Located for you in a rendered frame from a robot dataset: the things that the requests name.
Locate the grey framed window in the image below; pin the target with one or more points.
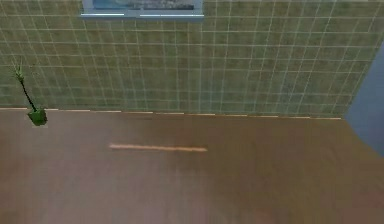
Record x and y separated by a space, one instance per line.
143 10

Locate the green potted house plant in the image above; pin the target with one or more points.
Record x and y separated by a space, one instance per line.
37 116

